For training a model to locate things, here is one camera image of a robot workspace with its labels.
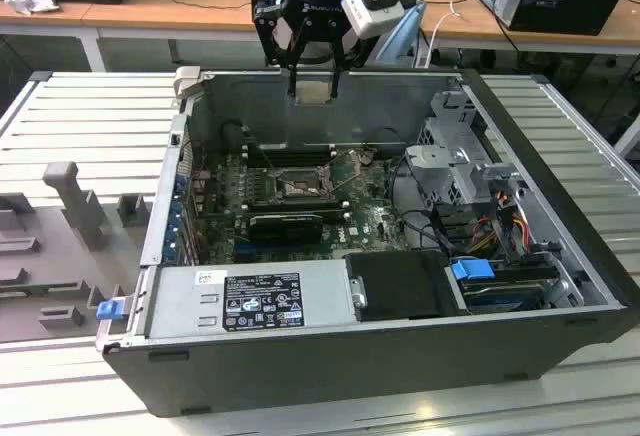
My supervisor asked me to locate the black PC case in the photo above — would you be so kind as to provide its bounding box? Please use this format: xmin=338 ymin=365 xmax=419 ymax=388
xmin=94 ymin=66 xmax=640 ymax=420

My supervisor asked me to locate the CPU socket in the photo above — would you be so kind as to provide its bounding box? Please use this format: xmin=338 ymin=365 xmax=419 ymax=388
xmin=272 ymin=166 xmax=335 ymax=203

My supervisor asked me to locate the black RAM slot row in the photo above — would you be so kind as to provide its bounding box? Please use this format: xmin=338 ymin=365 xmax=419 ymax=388
xmin=243 ymin=141 xmax=337 ymax=168
xmin=247 ymin=197 xmax=350 ymax=222

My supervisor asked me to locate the green motherboard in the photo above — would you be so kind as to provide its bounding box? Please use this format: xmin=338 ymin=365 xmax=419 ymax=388
xmin=197 ymin=148 xmax=416 ymax=265

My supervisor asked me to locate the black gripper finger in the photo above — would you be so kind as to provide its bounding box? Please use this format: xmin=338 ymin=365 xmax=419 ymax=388
xmin=252 ymin=1 xmax=301 ymax=96
xmin=329 ymin=29 xmax=375 ymax=100

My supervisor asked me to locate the hard disk in blue carrier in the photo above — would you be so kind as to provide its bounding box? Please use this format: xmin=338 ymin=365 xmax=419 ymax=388
xmin=449 ymin=255 xmax=559 ymax=315

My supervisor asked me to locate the grey parts rack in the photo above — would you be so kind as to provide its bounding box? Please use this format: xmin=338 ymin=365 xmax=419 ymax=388
xmin=0 ymin=160 xmax=156 ymax=345

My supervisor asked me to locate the low-profile graphics card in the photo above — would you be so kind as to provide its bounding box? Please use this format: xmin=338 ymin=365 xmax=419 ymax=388
xmin=248 ymin=213 xmax=324 ymax=245

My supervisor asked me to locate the wooden desk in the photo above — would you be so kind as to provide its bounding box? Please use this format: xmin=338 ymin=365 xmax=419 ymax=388
xmin=0 ymin=0 xmax=640 ymax=75

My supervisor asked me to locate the black plastic shroud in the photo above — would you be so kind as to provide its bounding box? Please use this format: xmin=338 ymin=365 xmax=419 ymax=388
xmin=344 ymin=250 xmax=469 ymax=322

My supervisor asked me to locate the grey power supply unit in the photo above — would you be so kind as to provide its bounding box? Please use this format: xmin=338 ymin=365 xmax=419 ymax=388
xmin=144 ymin=259 xmax=361 ymax=340

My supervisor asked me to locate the metal drive cage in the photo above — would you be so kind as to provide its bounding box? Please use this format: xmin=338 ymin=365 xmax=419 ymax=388
xmin=404 ymin=90 xmax=531 ymax=207

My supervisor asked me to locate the white cable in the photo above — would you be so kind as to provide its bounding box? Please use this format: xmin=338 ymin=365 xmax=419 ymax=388
xmin=427 ymin=0 xmax=464 ymax=52

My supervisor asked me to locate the metal socket cover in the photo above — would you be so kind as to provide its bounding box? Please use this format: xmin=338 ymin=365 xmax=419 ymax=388
xmin=322 ymin=149 xmax=364 ymax=195

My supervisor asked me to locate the blue case latch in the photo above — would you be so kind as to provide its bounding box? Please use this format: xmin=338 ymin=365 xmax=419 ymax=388
xmin=97 ymin=299 xmax=124 ymax=321

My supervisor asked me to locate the coloured power wire bundle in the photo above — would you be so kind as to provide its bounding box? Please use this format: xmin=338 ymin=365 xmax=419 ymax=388
xmin=469 ymin=205 xmax=532 ymax=257

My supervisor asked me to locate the green RAM stick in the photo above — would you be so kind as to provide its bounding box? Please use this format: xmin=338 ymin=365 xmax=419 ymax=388
xmin=0 ymin=283 xmax=56 ymax=301

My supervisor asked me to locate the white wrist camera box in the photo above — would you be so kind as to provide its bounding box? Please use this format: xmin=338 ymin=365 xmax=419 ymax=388
xmin=341 ymin=0 xmax=405 ymax=41

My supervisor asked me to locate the silver CPU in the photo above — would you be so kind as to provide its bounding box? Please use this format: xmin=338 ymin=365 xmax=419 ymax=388
xmin=294 ymin=80 xmax=334 ymax=106

